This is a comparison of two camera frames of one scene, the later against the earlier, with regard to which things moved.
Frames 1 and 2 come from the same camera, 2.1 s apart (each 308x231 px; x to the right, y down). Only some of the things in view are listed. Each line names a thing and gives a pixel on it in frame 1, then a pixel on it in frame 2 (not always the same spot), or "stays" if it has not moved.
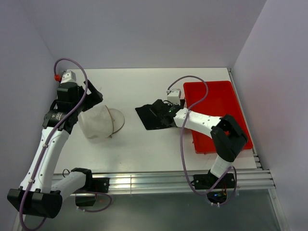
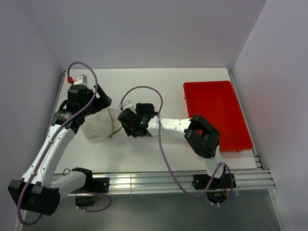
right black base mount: [218, 194] stays
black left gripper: [93, 98] → [101, 102]
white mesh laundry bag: [101, 122] stays
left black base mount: [91, 185] stays
